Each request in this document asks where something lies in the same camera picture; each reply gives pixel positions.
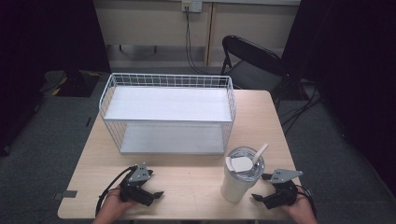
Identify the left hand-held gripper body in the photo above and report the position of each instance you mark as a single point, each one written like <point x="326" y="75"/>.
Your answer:
<point x="137" y="191"/>

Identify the black folding chair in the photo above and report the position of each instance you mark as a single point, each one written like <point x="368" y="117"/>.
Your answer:
<point x="252" y="53"/>

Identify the person's right hand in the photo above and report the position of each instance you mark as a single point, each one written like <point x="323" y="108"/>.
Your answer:
<point x="300" y="211"/>

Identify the person's left hand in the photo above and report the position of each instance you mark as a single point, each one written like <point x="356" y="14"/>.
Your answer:
<point x="112" y="207"/>

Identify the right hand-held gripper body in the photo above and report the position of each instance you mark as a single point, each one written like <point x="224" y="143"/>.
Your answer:
<point x="281" y="193"/>

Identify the dark stand base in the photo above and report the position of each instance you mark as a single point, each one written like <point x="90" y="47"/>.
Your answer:
<point x="74" y="82"/>

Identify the white wall socket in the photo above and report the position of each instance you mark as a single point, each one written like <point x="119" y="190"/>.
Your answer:
<point x="192" y="6"/>

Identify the black curtain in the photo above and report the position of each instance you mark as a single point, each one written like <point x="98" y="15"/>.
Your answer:
<point x="46" y="37"/>
<point x="355" y="62"/>

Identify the white tumbler cup with straw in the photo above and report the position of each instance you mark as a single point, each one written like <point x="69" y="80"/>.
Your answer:
<point x="234" y="186"/>

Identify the grey floor tape strip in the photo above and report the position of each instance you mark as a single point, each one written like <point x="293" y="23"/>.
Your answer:
<point x="66" y="194"/>

